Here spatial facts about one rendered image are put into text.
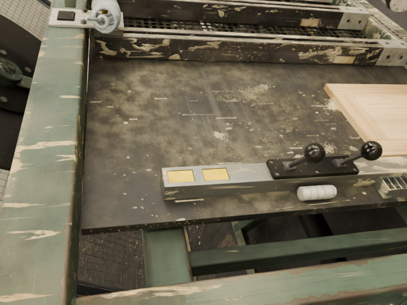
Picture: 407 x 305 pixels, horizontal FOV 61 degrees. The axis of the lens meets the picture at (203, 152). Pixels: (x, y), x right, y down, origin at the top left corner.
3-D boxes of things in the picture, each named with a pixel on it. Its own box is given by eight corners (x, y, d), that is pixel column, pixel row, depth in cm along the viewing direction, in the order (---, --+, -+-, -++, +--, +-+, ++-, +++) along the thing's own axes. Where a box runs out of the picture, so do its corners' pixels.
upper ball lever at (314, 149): (295, 176, 73) (332, 160, 61) (278, 177, 72) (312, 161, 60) (292, 158, 74) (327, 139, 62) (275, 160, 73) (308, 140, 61)
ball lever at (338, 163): (344, 173, 76) (389, 157, 64) (329, 174, 75) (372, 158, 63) (341, 156, 77) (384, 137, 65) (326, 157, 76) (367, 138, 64)
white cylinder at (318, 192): (300, 203, 72) (334, 201, 74) (305, 195, 70) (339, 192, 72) (294, 192, 74) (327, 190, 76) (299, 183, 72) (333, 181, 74)
